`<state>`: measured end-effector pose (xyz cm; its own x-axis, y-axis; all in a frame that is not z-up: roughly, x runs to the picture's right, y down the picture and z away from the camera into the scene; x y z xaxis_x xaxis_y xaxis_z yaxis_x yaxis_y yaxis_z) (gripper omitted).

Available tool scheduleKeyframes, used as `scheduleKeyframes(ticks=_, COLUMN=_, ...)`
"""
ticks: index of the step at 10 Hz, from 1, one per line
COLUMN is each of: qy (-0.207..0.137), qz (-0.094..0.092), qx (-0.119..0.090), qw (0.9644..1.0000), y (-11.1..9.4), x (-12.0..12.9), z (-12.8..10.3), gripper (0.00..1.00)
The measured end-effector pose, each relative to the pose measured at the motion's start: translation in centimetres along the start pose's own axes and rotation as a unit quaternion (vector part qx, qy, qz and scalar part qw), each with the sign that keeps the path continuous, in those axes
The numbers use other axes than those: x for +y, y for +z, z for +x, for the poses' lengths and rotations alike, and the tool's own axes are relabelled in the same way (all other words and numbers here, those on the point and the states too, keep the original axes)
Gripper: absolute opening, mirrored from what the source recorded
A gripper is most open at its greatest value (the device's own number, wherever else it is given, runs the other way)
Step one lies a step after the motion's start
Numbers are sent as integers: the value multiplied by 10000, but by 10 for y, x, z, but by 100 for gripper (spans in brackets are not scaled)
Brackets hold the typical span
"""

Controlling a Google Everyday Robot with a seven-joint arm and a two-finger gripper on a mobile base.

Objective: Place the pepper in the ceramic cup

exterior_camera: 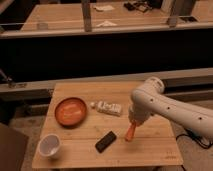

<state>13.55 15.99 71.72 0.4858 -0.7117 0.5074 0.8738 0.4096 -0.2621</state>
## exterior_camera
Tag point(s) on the metal post right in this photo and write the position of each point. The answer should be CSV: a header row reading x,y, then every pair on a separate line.
x,y
175,13

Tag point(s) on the wooden table board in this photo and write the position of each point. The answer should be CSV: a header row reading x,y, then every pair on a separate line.
x,y
154,143

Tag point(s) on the white ceramic cup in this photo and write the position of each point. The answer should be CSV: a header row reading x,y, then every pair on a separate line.
x,y
49,146

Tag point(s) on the black tools on bench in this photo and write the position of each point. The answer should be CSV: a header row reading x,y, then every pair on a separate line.
x,y
141,6

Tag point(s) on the white paper on bench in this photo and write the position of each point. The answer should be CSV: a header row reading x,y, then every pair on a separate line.
x,y
103,8

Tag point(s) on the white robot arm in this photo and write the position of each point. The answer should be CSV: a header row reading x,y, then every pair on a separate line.
x,y
148,99

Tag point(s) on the black rectangular block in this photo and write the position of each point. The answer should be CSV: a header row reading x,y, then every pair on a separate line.
x,y
105,141

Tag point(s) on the orange bowl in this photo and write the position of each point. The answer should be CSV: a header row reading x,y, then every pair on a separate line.
x,y
70,111

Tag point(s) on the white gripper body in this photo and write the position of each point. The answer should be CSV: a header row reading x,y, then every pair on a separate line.
x,y
138,115

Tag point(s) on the metal post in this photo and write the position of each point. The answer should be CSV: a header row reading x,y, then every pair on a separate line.
x,y
86,15
175,13

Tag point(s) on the metal clamp on rail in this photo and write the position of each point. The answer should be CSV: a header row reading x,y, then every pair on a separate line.
x,y
9,81

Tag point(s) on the metal post left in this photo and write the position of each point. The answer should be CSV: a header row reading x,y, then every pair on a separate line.
x,y
86,15

